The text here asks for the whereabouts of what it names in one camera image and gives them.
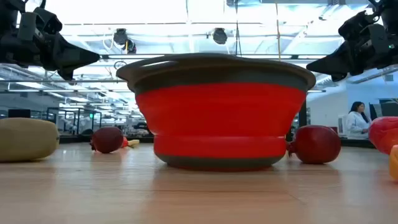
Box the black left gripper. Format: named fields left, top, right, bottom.
left=0, top=11, right=101, bottom=81

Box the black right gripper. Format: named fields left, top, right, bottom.
left=306, top=24, right=398, bottom=83

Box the red pomegranate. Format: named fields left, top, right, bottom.
left=285, top=124, right=342, bottom=165

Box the red yellow mango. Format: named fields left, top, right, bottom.
left=368, top=116, right=398, bottom=156

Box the small dark red fruit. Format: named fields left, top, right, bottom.
left=90, top=126, right=124, bottom=154

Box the small yellow orange pepper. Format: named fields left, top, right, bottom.
left=388, top=144, right=398, bottom=181

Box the red collapsible bowl grey rim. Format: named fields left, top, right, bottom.
left=116, top=52, right=317, bottom=172

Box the black background monitor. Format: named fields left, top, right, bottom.
left=7, top=108, right=32, bottom=119

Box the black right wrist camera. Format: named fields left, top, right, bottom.
left=338, top=11, right=374, bottom=40

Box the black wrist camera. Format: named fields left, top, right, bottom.
left=32, top=6, right=63, bottom=35
left=338, top=11, right=374, bottom=40

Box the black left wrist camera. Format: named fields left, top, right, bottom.
left=32, top=6, right=63, bottom=35

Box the black ceiling cable reel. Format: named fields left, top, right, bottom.
left=113, top=27, right=137, bottom=55
left=212, top=27, right=228, bottom=45

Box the black hanging cable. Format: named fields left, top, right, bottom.
left=234, top=0, right=243, bottom=57

